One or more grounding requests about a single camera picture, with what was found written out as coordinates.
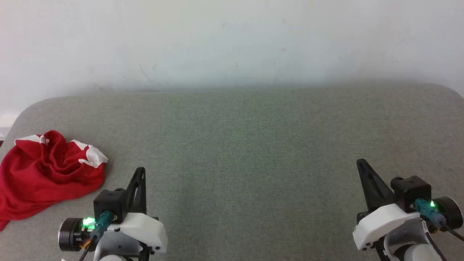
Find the teal left camera connector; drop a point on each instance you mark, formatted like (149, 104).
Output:
(101, 223)

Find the teal right camera connector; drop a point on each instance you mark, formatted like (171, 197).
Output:
(427, 212)

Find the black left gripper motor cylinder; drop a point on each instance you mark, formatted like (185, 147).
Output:
(69, 233)

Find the teal camera connector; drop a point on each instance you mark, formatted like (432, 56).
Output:
(427, 212)
(101, 223)

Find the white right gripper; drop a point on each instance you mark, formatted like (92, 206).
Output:
(380, 223)

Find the red garment with white stripe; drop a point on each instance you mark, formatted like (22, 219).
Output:
(40, 174)

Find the grey fabric sofa seat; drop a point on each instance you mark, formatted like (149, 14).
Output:
(246, 163)

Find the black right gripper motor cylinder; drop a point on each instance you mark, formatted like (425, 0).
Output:
(451, 212)

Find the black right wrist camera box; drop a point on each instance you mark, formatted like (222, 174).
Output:
(411, 190)

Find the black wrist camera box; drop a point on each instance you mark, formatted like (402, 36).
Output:
(411, 190)
(108, 203)

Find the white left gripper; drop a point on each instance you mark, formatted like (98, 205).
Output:
(145, 230)

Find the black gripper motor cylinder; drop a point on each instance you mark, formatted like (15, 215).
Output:
(69, 233)
(451, 212)

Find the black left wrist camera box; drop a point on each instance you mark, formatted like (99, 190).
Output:
(108, 203)

